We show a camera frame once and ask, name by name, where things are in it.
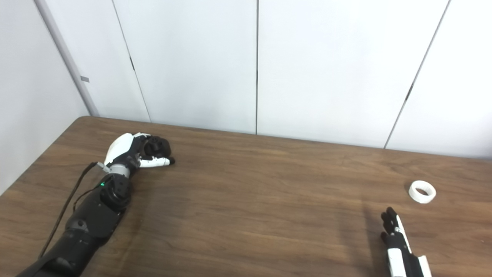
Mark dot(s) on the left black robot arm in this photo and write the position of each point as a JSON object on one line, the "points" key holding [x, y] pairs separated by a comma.
{"points": [[92, 219]]}

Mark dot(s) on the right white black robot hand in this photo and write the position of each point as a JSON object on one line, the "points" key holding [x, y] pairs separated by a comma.
{"points": [[399, 254]]}

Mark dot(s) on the round black plastic part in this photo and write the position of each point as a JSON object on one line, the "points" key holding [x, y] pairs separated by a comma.
{"points": [[159, 146]]}

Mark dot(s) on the grey vertical wall trim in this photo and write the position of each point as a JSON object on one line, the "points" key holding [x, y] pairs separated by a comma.
{"points": [[65, 57]]}

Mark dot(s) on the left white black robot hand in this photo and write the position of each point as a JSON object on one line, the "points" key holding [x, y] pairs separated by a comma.
{"points": [[121, 148]]}

